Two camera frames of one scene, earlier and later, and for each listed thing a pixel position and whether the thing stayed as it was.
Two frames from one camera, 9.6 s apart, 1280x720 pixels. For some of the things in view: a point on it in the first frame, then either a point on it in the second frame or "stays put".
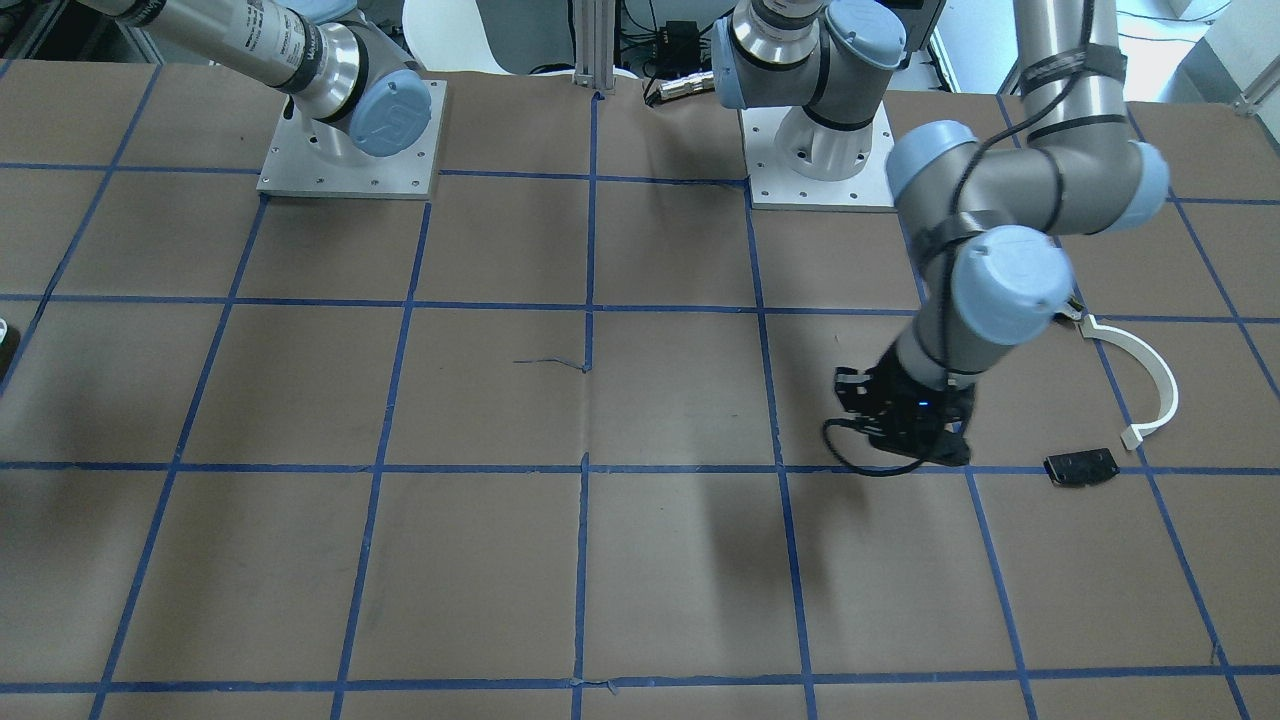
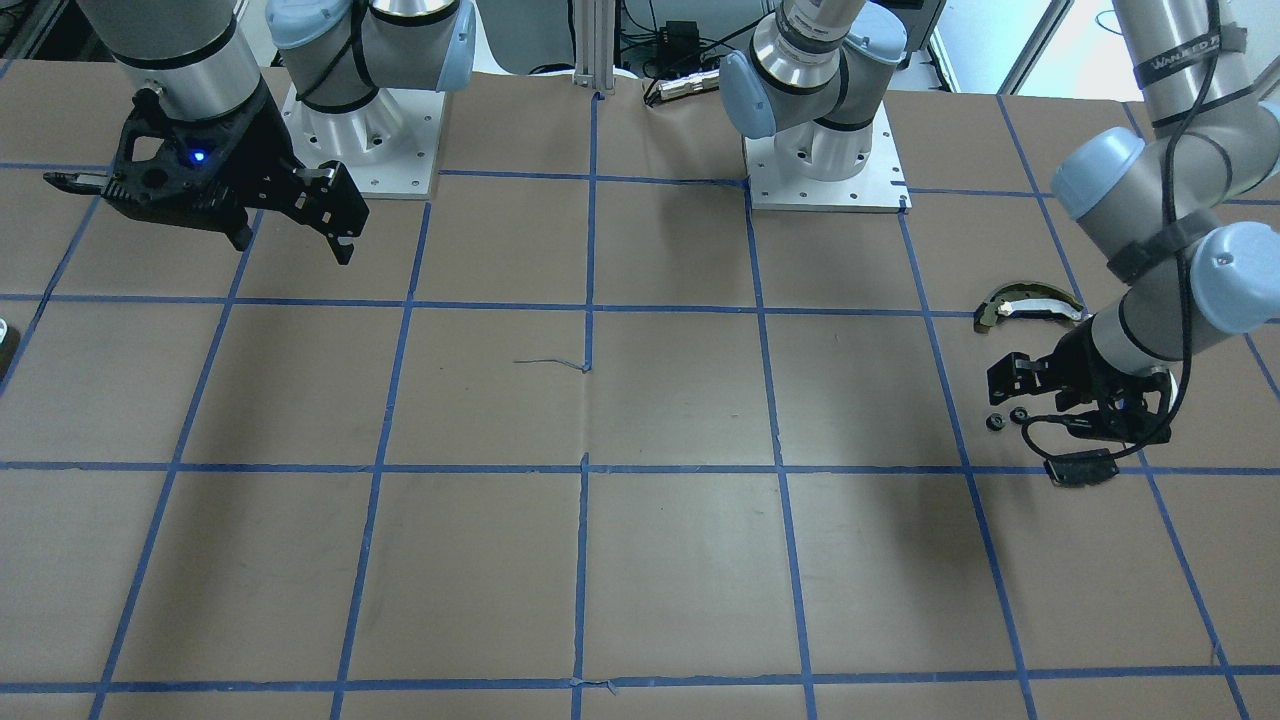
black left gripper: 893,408 → 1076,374
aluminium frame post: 594,44 stays put
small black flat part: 1081,467 stays put
